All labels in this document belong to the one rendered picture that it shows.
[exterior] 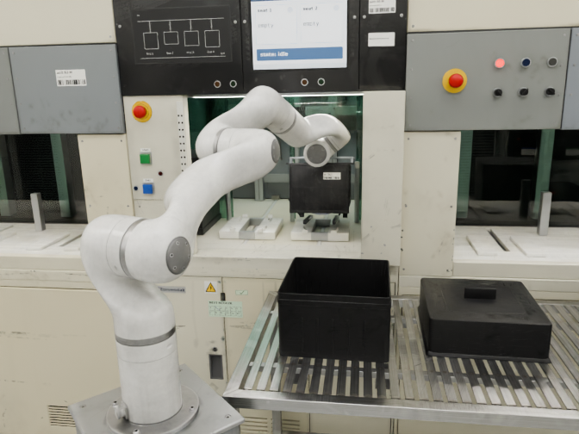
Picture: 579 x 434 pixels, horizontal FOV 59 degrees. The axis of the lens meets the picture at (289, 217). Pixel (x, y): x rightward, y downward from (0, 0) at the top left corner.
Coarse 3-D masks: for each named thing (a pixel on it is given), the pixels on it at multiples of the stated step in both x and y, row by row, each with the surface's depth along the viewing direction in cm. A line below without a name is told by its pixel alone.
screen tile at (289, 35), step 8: (256, 8) 152; (264, 8) 151; (272, 8) 151; (280, 8) 151; (256, 16) 152; (264, 16) 152; (272, 16) 152; (280, 16) 151; (288, 16) 151; (256, 24) 153; (288, 24) 152; (256, 32) 153; (264, 32) 153; (272, 32) 153; (280, 32) 152; (288, 32) 152; (296, 32) 152; (256, 40) 154; (264, 40) 154; (272, 40) 153; (280, 40) 153; (288, 40) 153; (296, 40) 152
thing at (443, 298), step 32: (448, 288) 144; (480, 288) 137; (512, 288) 144; (448, 320) 126; (480, 320) 125; (512, 320) 125; (544, 320) 124; (448, 352) 128; (480, 352) 127; (512, 352) 125; (544, 352) 124
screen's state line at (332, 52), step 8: (280, 48) 154; (288, 48) 153; (296, 48) 153; (304, 48) 153; (312, 48) 152; (320, 48) 152; (328, 48) 152; (336, 48) 152; (264, 56) 155; (272, 56) 155; (280, 56) 154; (288, 56) 154; (296, 56) 154; (304, 56) 153; (312, 56) 153; (320, 56) 153; (328, 56) 152; (336, 56) 152
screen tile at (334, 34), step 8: (304, 8) 150; (312, 8) 150; (320, 8) 149; (328, 8) 149; (304, 16) 150; (312, 16) 150; (320, 16) 150; (328, 16) 150; (336, 16) 149; (336, 24) 150; (304, 32) 152; (312, 32) 151; (320, 32) 151; (328, 32) 151; (336, 32) 150; (304, 40) 152; (312, 40) 152; (320, 40) 152; (328, 40) 151; (336, 40) 151
